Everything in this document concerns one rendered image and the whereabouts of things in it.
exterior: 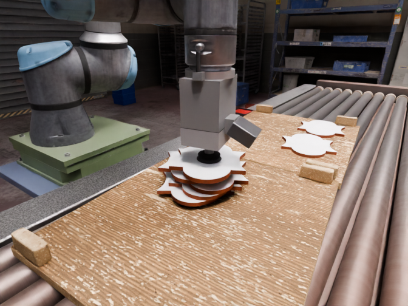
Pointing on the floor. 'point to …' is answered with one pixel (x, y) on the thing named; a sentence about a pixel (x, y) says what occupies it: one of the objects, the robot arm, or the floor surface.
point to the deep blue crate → (242, 93)
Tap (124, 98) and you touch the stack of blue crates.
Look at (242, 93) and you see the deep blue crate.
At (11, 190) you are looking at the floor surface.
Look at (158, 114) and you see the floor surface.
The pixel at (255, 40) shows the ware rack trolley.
